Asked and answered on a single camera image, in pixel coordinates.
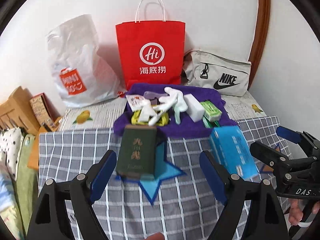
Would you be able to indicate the yellow green packet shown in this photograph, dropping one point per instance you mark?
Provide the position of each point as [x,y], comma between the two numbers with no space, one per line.
[163,120]

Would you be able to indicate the white sponge block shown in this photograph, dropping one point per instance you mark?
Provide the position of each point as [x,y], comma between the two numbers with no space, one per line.
[195,109]

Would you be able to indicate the red paper shopping bag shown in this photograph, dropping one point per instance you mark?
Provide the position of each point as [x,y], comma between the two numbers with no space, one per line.
[151,51]

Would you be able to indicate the blue star marker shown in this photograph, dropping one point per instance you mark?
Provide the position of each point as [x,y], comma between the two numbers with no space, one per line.
[164,170]

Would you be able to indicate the grey checked tablecloth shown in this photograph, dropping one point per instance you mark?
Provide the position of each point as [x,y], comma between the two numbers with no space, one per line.
[184,208]

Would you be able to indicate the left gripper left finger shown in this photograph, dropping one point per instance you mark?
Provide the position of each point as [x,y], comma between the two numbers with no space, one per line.
[100,173]

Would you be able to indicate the wooden box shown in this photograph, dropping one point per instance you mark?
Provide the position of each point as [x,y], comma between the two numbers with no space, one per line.
[16,112]

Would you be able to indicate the white plastic shopping bag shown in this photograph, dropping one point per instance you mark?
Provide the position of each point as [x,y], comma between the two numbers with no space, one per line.
[81,76]

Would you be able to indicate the lavender cleaning cloth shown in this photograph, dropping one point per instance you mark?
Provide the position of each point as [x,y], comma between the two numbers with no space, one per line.
[153,97]

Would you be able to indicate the blue tissue pack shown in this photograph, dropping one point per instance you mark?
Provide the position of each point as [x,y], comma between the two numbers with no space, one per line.
[231,150]

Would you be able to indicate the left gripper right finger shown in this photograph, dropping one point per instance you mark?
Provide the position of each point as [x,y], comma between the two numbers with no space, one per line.
[215,174]

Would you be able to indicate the person's right hand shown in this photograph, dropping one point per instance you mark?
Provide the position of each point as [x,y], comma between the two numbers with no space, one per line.
[295,213]

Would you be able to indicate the beige Nike bag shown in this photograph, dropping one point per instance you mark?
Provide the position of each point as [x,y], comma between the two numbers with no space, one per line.
[208,70]

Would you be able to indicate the patterned card packet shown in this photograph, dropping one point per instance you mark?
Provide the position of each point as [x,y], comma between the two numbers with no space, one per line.
[135,102]

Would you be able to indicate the newspaper print tablecloth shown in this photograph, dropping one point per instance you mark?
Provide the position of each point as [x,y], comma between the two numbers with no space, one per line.
[104,114]

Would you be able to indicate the green white striped box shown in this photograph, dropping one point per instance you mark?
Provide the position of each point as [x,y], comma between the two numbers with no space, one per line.
[212,113]

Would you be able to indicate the dark green tea box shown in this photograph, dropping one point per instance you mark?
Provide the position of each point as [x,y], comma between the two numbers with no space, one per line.
[136,159]

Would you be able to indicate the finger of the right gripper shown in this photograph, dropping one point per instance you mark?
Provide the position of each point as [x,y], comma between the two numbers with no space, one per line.
[266,154]
[288,134]

